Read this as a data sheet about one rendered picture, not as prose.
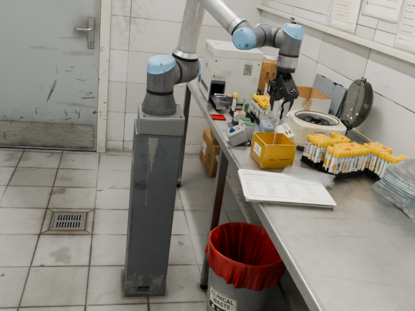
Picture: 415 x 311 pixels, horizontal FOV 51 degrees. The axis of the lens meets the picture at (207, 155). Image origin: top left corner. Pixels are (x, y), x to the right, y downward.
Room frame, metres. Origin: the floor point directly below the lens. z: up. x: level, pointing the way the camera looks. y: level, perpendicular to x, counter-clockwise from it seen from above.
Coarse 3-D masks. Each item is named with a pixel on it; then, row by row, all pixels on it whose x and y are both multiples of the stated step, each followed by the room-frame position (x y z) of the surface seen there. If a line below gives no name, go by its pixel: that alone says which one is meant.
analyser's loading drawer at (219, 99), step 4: (212, 96) 2.33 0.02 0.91; (216, 96) 2.23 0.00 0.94; (220, 96) 2.24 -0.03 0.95; (224, 96) 2.29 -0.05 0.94; (212, 100) 2.28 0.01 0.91; (216, 100) 2.24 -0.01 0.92; (220, 100) 2.24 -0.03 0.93; (224, 100) 2.25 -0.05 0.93; (216, 104) 2.19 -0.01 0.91; (220, 104) 2.19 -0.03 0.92; (224, 104) 2.19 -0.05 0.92; (228, 104) 2.20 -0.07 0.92; (216, 108) 2.18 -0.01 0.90; (220, 108) 2.19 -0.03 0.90; (224, 108) 2.19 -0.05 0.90
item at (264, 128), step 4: (264, 120) 1.83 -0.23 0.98; (260, 124) 1.84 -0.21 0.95; (264, 124) 1.78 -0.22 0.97; (268, 124) 1.79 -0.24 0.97; (260, 128) 1.82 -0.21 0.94; (264, 128) 1.74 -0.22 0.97; (268, 128) 1.74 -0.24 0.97; (272, 128) 1.74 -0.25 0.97; (260, 132) 1.81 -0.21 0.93; (264, 132) 1.74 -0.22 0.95; (268, 132) 1.74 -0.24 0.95; (272, 132) 1.74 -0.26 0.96
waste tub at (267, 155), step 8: (256, 136) 1.62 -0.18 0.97; (264, 136) 1.67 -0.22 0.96; (272, 136) 1.68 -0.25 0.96; (280, 136) 1.69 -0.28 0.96; (256, 144) 1.61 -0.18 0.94; (264, 144) 1.54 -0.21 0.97; (272, 144) 1.55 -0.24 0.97; (280, 144) 1.69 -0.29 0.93; (288, 144) 1.63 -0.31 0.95; (256, 152) 1.60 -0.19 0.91; (264, 152) 1.53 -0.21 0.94; (272, 152) 1.55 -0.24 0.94; (280, 152) 1.56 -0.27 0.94; (288, 152) 1.57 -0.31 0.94; (256, 160) 1.58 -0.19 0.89; (264, 160) 1.54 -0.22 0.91; (272, 160) 1.55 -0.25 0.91; (280, 160) 1.56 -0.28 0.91; (288, 160) 1.57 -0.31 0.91
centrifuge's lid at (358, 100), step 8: (360, 80) 1.92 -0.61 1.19; (352, 88) 2.02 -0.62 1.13; (360, 88) 2.00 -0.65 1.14; (368, 88) 1.87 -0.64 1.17; (352, 96) 2.03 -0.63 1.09; (360, 96) 1.99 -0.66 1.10; (368, 96) 1.84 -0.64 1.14; (344, 104) 2.03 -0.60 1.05; (352, 104) 2.02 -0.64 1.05; (360, 104) 1.98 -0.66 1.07; (368, 104) 1.83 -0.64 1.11; (344, 112) 2.01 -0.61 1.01; (352, 112) 2.00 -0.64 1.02; (360, 112) 1.82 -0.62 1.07; (368, 112) 1.83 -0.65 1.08; (344, 120) 1.95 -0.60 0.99; (352, 120) 1.96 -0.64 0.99; (360, 120) 1.83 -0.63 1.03; (352, 128) 1.89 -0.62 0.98
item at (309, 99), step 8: (304, 88) 2.42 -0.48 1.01; (312, 88) 2.42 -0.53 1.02; (304, 96) 2.42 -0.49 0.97; (312, 96) 2.40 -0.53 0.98; (320, 96) 2.33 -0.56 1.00; (280, 104) 2.13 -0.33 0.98; (296, 104) 2.15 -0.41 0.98; (304, 104) 2.16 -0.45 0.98; (312, 104) 2.17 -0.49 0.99; (320, 104) 2.18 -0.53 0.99; (328, 104) 2.19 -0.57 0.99; (328, 112) 2.20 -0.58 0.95
